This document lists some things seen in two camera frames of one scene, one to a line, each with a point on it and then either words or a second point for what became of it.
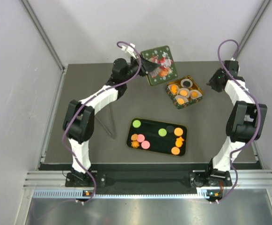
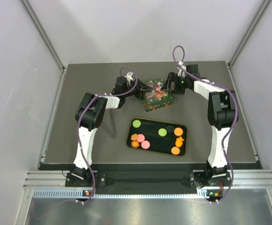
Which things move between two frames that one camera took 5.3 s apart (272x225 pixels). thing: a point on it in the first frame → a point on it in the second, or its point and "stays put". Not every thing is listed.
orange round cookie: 178,131 stays put
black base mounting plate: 194,179 stays put
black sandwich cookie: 170,129 stays put
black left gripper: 147,66 → 141,85
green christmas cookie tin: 183,92 → 152,101
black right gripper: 212,82 → 172,77
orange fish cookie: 179,141 stays put
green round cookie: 136,123 stays put
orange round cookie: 175,150 stays put
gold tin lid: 166,71 → 158,96
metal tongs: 113,135 stays put
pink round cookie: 145,144 stays put
